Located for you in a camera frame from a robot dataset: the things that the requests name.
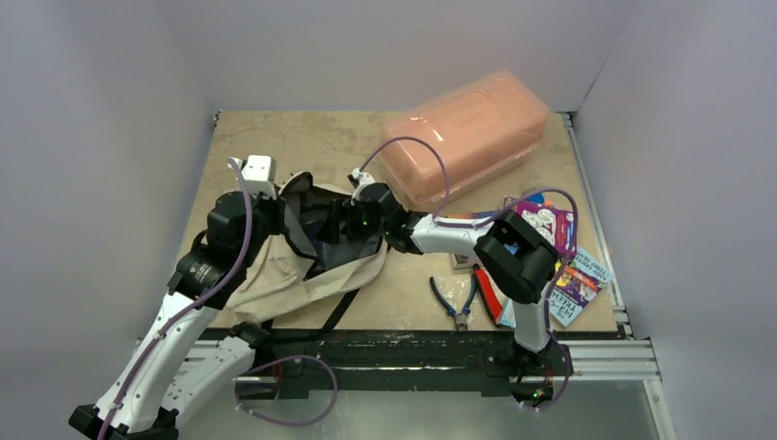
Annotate aluminium frame rail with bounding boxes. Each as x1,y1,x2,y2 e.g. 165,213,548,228
559,113,661,380

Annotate translucent pink plastic box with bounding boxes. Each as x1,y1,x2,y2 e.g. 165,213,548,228
377,71,550,212

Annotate purple comic book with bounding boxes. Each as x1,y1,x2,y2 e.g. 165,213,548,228
512,200,576,255

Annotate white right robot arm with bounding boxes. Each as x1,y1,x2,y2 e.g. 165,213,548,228
318,183,561,373

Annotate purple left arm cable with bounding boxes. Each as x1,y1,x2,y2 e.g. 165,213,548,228
96,158,253,440

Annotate light blue treehouse book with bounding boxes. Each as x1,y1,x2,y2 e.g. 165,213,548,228
549,248,613,327

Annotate dark blue shiny book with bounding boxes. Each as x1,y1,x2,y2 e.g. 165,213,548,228
302,220,382,278

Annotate red handled cutter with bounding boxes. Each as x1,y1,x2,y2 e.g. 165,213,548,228
472,264,504,326

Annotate orange blue small item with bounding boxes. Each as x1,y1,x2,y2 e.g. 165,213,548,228
523,189,546,204

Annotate blue thin book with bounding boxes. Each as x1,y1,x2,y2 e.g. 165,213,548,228
449,209,501,220

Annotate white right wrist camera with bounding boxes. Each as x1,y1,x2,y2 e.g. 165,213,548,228
347,168,376,200

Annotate blue handled pliers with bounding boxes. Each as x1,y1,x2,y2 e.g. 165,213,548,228
429,276,479,332

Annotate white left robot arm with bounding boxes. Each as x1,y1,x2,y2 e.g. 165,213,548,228
69,191,286,439

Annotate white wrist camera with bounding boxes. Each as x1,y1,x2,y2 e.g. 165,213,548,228
230,155,278,199
347,168,376,200

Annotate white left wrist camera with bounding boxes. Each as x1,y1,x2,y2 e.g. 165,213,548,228
230,155,278,199

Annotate beige canvas backpack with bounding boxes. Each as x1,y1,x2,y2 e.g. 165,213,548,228
219,171,388,325

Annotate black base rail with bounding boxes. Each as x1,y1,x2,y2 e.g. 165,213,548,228
200,327,575,399

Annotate teal pencil pack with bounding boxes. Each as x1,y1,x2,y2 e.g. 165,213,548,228
497,299,516,328

